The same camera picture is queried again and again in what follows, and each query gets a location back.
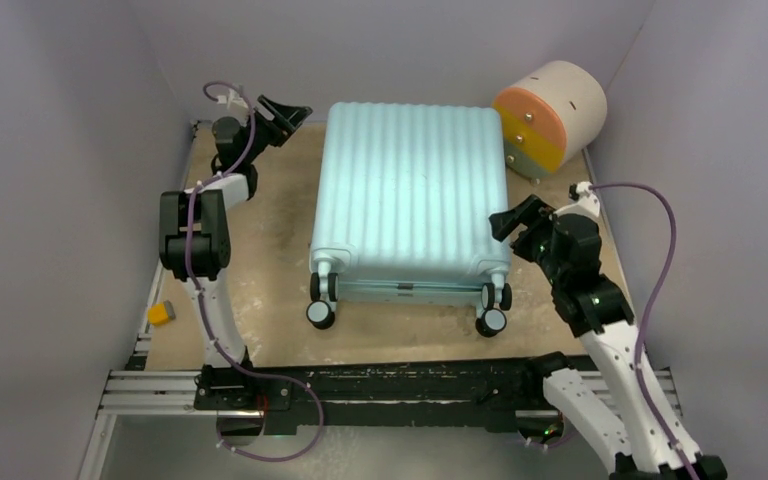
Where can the round pastel drawer cabinet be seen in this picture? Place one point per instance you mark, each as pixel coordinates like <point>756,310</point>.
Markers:
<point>548,116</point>

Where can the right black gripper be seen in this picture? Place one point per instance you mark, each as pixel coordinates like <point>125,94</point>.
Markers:
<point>532,208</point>

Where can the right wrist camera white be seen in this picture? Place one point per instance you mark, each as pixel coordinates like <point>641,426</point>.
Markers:
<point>583,201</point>

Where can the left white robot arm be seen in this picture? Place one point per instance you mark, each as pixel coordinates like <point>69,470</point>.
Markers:
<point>194,235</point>

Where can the yellow grey small block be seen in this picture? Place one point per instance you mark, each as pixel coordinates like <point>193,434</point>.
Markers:
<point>160,313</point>

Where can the light blue suitcase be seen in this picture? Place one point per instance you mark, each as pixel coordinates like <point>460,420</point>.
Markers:
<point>405,194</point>

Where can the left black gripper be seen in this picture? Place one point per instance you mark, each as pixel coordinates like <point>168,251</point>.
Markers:
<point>290,118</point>

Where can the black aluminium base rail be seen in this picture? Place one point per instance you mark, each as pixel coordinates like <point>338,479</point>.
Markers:
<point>500,396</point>

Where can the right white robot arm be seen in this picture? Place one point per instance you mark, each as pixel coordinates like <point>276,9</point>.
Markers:
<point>638,436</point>

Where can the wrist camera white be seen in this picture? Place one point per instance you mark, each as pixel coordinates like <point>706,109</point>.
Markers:
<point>233,102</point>
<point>583,201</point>

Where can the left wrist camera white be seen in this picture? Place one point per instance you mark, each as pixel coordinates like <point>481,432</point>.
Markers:
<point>233,102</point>

